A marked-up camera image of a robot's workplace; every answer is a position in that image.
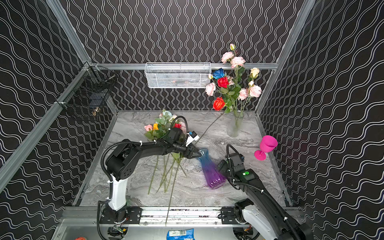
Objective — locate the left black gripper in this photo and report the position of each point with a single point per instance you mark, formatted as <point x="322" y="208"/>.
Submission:
<point x="191" y="150"/>

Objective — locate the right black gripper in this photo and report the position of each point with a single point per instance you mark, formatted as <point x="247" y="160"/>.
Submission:
<point x="225" y="167"/>

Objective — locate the purple blue glass vase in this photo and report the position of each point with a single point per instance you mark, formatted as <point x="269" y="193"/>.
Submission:
<point x="213" y="178"/>

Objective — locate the frosted clear glass vase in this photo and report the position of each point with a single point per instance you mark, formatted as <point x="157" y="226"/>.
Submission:
<point x="235" y="125"/>

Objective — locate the red rose stem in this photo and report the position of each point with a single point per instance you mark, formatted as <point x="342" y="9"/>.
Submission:
<point x="227" y="89"/>
<point x="218" y="105"/>

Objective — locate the white rose flower stem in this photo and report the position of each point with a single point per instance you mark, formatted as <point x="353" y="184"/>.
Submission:
<point x="174" y="186"/>

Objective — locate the pink double flower stem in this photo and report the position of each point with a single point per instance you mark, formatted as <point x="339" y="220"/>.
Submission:
<point x="211" y="88"/>

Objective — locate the blue rose flower stem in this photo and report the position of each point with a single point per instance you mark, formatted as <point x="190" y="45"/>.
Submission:
<point x="218" y="74"/>

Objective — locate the cream rose flower stem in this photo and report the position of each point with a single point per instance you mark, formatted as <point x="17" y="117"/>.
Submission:
<point x="254" y="73"/>

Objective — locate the pink peony flower stem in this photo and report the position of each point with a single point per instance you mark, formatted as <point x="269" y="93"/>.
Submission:
<point x="237" y="63"/>

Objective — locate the white peony flower stem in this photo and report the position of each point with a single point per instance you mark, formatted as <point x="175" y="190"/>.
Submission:
<point x="163" y="122"/>

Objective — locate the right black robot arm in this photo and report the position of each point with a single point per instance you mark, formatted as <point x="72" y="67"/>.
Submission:
<point x="260" y="209"/>

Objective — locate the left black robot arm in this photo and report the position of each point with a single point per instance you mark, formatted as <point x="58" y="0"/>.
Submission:
<point x="119" y="161"/>

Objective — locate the red roses bunch stem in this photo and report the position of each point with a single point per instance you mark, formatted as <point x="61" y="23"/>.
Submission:
<point x="166" y="174"/>

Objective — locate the magenta plastic goblet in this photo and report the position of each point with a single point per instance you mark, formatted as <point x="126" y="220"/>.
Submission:
<point x="267" y="145"/>

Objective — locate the blue snack packet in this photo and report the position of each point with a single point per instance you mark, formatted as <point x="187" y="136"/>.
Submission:
<point x="187" y="234"/>

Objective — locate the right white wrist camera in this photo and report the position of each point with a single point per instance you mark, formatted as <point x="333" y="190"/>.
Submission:
<point x="237" y="159"/>

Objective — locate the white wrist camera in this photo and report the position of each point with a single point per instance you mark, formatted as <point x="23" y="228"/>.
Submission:
<point x="237" y="159"/>
<point x="192" y="136"/>

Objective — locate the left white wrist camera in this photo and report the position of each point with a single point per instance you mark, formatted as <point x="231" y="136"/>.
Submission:
<point x="192" y="136"/>

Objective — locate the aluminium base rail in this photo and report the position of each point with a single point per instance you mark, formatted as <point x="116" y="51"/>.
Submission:
<point x="157" y="217"/>

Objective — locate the white wire mesh basket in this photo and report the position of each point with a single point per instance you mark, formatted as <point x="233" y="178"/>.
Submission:
<point x="178" y="75"/>

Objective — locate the black wire basket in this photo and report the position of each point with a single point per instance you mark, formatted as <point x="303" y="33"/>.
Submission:
<point x="88" y="100"/>

